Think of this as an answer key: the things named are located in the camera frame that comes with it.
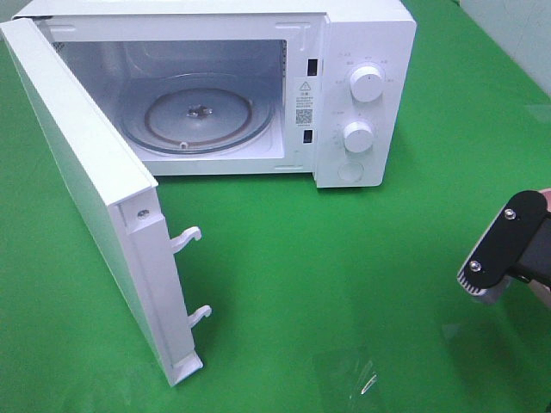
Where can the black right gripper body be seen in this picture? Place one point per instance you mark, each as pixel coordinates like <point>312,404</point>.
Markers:
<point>534,262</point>

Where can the round microwave door button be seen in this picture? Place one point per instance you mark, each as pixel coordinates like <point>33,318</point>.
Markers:
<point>350,172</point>

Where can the pink plastic plate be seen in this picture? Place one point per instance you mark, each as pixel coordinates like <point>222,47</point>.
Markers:
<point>541,291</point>

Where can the lower white microwave knob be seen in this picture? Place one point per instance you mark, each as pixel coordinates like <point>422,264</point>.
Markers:
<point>359,137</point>

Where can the white microwave knob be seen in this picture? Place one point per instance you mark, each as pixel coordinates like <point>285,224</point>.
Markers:
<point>367,82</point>
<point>359,137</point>

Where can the upper white microwave knob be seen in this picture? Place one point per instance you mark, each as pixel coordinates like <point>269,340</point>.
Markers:
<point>367,82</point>

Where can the white microwave oven body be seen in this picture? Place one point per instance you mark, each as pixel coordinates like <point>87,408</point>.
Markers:
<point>109,44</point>

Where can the microwave warning label sticker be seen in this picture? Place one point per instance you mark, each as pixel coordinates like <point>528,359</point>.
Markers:
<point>305,93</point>

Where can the white microwave door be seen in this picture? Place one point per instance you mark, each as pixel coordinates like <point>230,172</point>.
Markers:
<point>116,197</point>

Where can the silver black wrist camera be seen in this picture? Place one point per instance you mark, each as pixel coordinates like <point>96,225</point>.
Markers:
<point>489,268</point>

